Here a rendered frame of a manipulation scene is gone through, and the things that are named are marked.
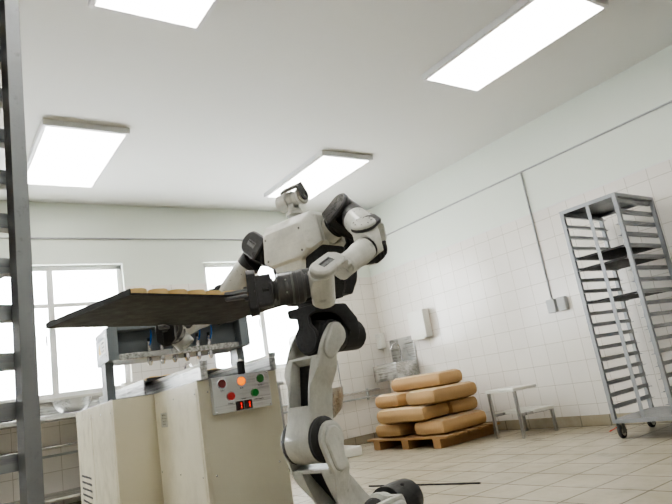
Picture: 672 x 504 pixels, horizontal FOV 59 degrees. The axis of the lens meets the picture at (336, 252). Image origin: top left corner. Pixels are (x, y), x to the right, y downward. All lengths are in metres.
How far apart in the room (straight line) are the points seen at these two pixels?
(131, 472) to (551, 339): 4.37
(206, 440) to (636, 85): 4.75
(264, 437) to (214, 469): 0.23
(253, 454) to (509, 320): 4.49
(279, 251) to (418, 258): 5.44
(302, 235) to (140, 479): 1.53
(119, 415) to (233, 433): 0.76
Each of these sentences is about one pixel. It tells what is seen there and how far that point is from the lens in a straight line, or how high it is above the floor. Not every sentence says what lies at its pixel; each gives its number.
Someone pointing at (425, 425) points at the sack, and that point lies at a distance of 6.26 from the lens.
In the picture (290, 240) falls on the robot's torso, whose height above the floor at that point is 1.24.
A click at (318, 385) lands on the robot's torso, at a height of 0.74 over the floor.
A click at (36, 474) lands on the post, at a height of 0.67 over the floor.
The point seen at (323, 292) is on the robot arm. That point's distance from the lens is 1.58.
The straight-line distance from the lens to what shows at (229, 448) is 2.44.
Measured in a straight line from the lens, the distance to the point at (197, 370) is 2.42.
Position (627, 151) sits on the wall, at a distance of 5.89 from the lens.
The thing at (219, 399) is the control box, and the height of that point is 0.75.
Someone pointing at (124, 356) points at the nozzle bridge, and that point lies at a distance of 3.10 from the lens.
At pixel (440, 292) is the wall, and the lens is 7.21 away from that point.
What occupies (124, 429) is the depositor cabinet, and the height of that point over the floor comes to 0.70.
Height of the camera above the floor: 0.73
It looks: 13 degrees up
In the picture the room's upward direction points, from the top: 9 degrees counter-clockwise
